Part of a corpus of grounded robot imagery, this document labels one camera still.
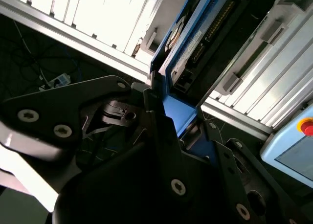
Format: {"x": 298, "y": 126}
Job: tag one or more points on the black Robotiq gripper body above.
{"x": 122, "y": 197}

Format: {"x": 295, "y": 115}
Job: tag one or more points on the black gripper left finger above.
{"x": 49, "y": 106}

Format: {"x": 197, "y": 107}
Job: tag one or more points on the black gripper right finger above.
{"x": 234, "y": 185}

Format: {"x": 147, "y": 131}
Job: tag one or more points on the hard disk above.
{"x": 181, "y": 111}

